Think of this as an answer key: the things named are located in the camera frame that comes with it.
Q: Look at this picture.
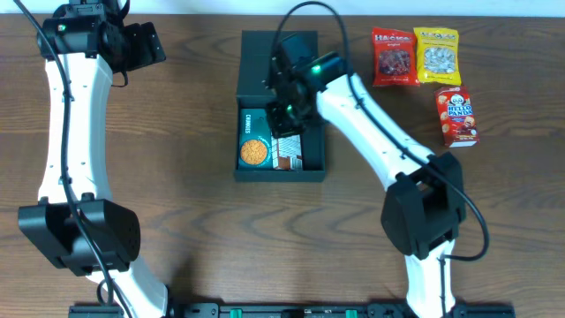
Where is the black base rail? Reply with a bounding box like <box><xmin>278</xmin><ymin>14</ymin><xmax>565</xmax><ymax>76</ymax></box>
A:
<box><xmin>67</xmin><ymin>300</ymin><xmax>516</xmax><ymax>318</ymax></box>

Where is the red Hello Panda box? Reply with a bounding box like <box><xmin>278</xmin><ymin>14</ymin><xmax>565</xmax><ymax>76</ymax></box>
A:
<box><xmin>435</xmin><ymin>86</ymin><xmax>479</xmax><ymax>148</ymax></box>

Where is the yellow candy bag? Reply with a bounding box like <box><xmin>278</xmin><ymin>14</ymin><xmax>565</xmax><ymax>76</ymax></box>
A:
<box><xmin>414</xmin><ymin>27</ymin><xmax>462</xmax><ymax>86</ymax></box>

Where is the red Haribo candy bag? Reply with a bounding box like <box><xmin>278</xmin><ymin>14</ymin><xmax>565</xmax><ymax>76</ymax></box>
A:
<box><xmin>372</xmin><ymin>27</ymin><xmax>419</xmax><ymax>87</ymax></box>

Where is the dark green box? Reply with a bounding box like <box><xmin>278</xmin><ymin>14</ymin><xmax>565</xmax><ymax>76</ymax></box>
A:
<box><xmin>234</xmin><ymin>31</ymin><xmax>326</xmax><ymax>182</ymax></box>

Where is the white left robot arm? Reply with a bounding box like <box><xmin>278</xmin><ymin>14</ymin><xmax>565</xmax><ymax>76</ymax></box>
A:
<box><xmin>18</xmin><ymin>0</ymin><xmax>169</xmax><ymax>317</ymax></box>

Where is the teal Chunkies cookie box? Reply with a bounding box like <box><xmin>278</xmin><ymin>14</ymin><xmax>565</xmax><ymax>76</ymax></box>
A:
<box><xmin>237</xmin><ymin>109</ymin><xmax>273</xmax><ymax>170</ymax></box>

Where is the brown Pocky box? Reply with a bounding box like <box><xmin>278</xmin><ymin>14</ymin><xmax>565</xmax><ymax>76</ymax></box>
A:
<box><xmin>271</xmin><ymin>135</ymin><xmax>303</xmax><ymax>170</ymax></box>

